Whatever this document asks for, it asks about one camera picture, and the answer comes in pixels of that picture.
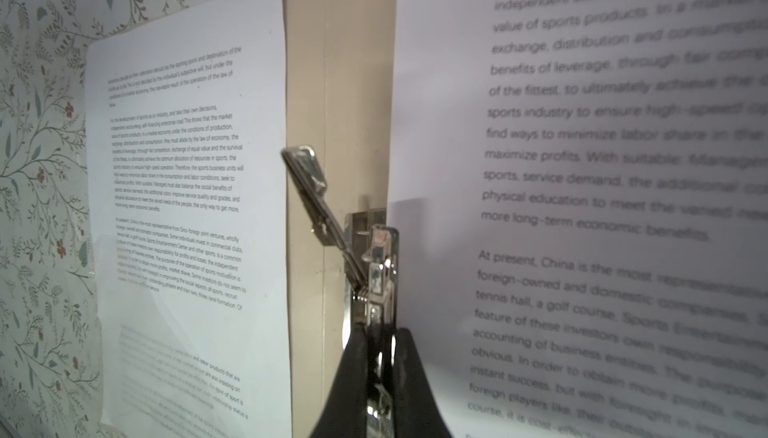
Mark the brown cardboard folder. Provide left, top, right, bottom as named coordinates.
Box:
left=285, top=0, right=396, bottom=437

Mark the printed paper sheet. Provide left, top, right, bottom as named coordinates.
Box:
left=85, top=0, right=292, bottom=437
left=389, top=0, right=767, bottom=437

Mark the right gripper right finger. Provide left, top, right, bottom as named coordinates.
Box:
left=393, top=328, right=452, bottom=438

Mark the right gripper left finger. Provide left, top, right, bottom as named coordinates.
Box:
left=310, top=325, right=368, bottom=438

